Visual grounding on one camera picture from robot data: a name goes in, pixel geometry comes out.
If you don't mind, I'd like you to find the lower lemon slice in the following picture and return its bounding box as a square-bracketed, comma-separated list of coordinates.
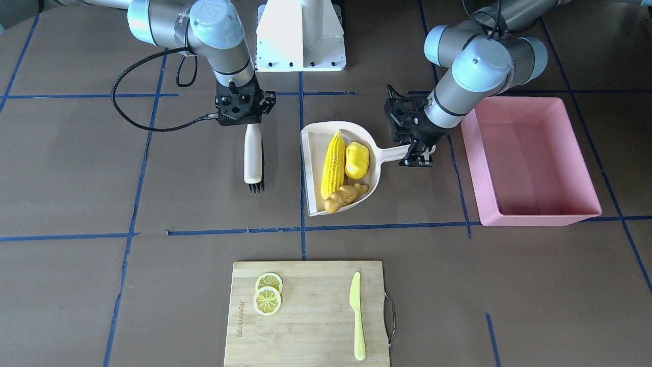
[253, 286, 282, 316]

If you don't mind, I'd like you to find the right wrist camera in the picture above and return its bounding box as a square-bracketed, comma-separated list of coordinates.
[259, 90, 277, 115]

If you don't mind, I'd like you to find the lemon slice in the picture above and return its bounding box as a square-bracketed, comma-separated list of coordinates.
[255, 272, 284, 293]
[253, 286, 282, 316]

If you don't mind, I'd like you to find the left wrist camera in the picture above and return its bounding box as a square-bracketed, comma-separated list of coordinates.
[384, 84, 428, 144]

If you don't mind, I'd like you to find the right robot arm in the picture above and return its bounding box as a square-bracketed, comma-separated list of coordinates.
[84, 1, 276, 132]

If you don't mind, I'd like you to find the beige hand brush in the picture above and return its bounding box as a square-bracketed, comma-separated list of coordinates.
[243, 124, 264, 195]

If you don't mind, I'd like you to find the pink plastic bin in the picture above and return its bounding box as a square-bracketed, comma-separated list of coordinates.
[460, 97, 602, 227]

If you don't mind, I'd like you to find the yellow toy potato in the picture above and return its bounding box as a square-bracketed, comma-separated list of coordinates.
[345, 142, 370, 180]

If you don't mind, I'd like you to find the upper lemon slice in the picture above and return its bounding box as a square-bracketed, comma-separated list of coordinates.
[255, 272, 284, 293]

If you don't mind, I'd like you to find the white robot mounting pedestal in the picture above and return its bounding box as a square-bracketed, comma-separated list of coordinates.
[255, 1, 347, 72]

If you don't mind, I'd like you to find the yellow toy corn cob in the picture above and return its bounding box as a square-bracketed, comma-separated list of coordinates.
[320, 129, 345, 200]

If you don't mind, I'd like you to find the beige dustpan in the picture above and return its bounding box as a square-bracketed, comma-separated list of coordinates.
[301, 121, 436, 217]

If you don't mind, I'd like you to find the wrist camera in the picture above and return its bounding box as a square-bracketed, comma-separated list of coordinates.
[384, 84, 428, 144]
[259, 90, 277, 115]

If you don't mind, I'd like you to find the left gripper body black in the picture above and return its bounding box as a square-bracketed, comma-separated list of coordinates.
[407, 117, 453, 151]

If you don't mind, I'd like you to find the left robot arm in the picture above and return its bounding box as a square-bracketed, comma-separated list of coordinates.
[385, 1, 565, 167]

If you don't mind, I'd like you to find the bamboo cutting board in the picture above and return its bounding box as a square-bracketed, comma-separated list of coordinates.
[224, 260, 391, 366]

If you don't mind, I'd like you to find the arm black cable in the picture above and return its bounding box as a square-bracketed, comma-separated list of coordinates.
[111, 47, 221, 133]
[461, 0, 507, 39]

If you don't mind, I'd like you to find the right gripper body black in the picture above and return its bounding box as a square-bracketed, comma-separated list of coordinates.
[215, 82, 264, 127]

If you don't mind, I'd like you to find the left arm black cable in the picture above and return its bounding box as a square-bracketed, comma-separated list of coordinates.
[461, 0, 507, 39]

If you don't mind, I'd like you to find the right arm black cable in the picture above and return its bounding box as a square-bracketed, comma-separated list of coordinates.
[111, 47, 221, 133]

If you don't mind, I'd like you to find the brown toy ginger root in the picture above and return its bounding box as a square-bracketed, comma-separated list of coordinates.
[324, 183, 369, 213]

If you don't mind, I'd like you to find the yellow-green plastic knife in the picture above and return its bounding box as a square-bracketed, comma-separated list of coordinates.
[348, 272, 366, 361]

